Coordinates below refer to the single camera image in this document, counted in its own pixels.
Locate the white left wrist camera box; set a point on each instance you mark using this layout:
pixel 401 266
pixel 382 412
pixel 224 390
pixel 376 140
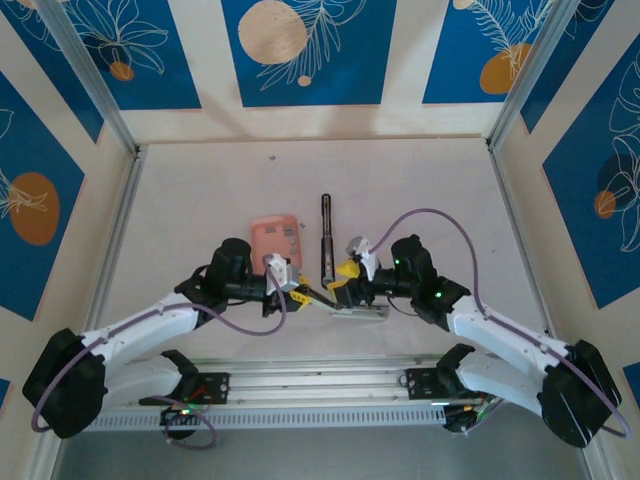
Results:
pixel 282 272

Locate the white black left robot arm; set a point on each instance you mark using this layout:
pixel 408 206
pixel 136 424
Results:
pixel 140 322

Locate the grey stapler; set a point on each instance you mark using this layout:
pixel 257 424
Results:
pixel 365 312

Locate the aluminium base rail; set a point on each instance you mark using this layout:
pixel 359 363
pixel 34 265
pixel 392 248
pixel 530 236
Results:
pixel 320 385

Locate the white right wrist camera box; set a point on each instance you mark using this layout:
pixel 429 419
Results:
pixel 365 260

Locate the aluminium frame bar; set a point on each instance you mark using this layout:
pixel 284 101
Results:
pixel 595 462
pixel 50 460

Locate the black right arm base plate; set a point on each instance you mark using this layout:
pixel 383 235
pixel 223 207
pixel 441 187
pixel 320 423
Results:
pixel 417 382

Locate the pink plastic tray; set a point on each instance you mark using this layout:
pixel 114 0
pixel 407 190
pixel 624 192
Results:
pixel 265 250

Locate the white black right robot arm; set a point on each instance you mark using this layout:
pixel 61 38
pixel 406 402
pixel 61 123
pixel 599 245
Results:
pixel 510 332

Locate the black stapler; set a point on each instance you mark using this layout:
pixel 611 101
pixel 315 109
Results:
pixel 326 250

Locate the aluminium frame post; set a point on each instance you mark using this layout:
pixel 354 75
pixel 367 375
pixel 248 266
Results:
pixel 91 75
pixel 526 75

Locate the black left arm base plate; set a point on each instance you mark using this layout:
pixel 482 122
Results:
pixel 215 387

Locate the aluminium side rail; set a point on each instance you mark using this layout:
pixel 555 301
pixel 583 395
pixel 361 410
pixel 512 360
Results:
pixel 507 190
pixel 127 200

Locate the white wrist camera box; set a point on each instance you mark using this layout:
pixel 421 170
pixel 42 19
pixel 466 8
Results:
pixel 365 260
pixel 282 272

